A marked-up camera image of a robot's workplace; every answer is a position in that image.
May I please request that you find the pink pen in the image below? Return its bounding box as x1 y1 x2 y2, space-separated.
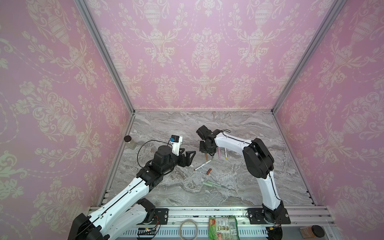
217 147 221 160

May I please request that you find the white pen red label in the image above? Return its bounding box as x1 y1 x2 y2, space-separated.
194 160 212 171

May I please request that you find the pale green pen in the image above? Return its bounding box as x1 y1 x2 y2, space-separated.
207 181 228 189

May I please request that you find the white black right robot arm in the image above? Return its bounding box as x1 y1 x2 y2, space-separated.
197 126 286 224

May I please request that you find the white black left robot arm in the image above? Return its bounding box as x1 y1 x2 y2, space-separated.
68 146 196 240

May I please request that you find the small jar black lid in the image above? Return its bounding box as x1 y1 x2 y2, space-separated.
124 135 137 150

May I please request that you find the green snack packet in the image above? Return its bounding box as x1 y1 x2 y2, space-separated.
208 216 240 240

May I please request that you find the brown jar black lid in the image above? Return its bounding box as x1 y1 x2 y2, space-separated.
300 225 325 239

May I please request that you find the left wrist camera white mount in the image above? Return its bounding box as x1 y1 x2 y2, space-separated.
170 135 183 156

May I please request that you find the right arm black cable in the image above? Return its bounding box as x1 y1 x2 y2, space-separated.
220 129 284 208

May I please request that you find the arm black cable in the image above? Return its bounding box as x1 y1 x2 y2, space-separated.
136 139 173 175
220 129 284 208

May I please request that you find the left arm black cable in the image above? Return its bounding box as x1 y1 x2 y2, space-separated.
136 139 173 175

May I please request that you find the cable ring coil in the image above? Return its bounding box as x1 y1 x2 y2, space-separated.
179 218 199 240

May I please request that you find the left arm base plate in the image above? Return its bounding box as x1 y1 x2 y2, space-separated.
138 208 170 226

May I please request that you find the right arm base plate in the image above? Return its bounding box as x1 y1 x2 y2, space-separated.
246 207 291 225

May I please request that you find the aluminium corner frame post right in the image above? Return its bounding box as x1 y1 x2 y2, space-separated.
271 0 347 116

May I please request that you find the aluminium corner frame post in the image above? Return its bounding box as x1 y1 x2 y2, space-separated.
271 0 347 116
74 0 135 116

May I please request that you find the aluminium corner frame post left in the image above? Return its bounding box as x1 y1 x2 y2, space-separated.
74 0 135 116

